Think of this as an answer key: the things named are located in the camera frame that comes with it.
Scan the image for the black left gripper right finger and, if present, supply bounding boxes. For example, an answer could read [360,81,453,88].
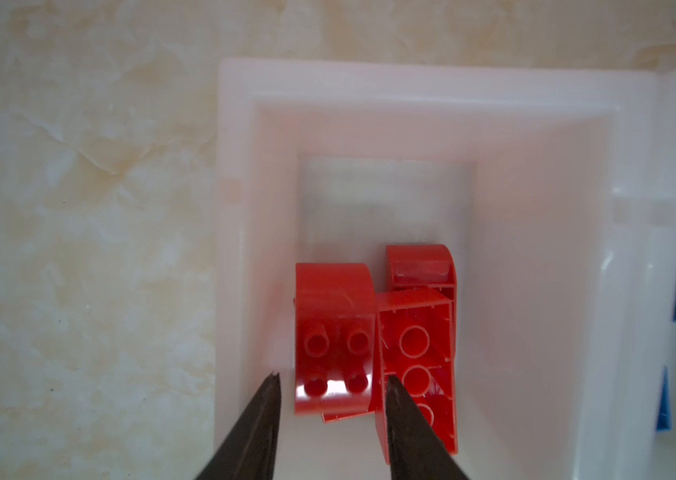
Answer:
[385,376,469,480]

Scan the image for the left white plastic bin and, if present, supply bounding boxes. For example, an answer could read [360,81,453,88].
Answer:
[215,59,676,479]

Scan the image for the red lego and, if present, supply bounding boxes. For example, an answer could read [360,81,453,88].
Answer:
[375,286,459,464]
[294,263,376,416]

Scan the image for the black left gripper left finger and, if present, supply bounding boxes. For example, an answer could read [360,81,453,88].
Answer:
[197,373,282,480]

